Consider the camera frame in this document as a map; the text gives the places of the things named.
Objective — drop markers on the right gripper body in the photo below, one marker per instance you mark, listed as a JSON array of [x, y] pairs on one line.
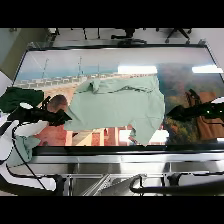
[[181, 113]]

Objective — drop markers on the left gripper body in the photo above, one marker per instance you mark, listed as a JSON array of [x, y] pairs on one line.
[[58, 117]]

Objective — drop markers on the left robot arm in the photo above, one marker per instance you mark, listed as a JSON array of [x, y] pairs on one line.
[[23, 128]]

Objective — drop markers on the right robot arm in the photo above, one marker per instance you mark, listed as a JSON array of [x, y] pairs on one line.
[[213, 110]]

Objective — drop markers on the dark green garment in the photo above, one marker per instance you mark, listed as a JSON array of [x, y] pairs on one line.
[[20, 98]]

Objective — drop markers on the light green garment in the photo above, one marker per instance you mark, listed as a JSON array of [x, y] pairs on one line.
[[21, 148]]

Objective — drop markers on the light green T-shirt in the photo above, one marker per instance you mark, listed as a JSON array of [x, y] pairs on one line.
[[116, 106]]

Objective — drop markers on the black office chair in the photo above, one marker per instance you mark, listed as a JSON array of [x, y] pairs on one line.
[[128, 36], [178, 33]]

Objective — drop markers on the silver frame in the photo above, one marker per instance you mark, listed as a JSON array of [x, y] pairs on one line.
[[100, 163]]

